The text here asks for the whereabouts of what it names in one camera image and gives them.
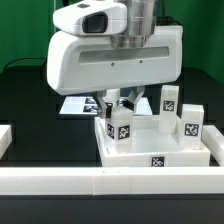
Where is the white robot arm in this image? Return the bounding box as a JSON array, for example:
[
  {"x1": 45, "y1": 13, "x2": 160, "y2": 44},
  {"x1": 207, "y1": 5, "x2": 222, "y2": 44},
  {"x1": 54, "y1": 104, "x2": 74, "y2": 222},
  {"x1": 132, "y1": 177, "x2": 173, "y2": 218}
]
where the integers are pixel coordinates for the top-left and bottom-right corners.
[{"x1": 47, "y1": 0, "x2": 183, "y2": 118}]

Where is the white square tabletop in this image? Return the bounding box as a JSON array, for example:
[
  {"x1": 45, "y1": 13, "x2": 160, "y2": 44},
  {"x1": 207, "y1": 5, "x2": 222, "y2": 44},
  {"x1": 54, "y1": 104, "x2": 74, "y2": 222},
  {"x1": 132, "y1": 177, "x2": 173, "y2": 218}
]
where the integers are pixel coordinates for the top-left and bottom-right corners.
[{"x1": 95, "y1": 115, "x2": 210, "y2": 167}]

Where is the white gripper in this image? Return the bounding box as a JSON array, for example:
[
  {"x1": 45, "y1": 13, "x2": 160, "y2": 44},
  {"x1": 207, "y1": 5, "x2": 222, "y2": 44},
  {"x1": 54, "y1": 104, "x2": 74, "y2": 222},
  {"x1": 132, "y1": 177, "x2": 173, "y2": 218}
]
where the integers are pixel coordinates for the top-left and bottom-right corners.
[{"x1": 47, "y1": 26, "x2": 183, "y2": 118}]

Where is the black cable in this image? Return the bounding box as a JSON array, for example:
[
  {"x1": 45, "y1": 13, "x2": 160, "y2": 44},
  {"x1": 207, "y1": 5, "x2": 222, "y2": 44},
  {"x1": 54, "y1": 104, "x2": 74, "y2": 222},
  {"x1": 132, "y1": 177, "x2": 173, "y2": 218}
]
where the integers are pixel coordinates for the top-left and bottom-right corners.
[{"x1": 2, "y1": 56, "x2": 49, "y2": 73}]

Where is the white obstacle fence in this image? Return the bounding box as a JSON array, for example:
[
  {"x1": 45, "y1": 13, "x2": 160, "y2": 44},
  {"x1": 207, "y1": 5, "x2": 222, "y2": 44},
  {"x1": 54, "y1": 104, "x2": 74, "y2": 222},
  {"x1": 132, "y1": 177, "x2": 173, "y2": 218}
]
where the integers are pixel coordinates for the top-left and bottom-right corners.
[{"x1": 0, "y1": 124, "x2": 224, "y2": 196}]

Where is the white fiducial marker board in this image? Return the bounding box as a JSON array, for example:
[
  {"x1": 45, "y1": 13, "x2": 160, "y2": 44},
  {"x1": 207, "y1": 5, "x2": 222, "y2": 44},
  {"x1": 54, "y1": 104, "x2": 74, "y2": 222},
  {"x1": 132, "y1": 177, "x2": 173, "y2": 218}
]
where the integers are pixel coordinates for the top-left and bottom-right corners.
[{"x1": 60, "y1": 96, "x2": 152, "y2": 115}]

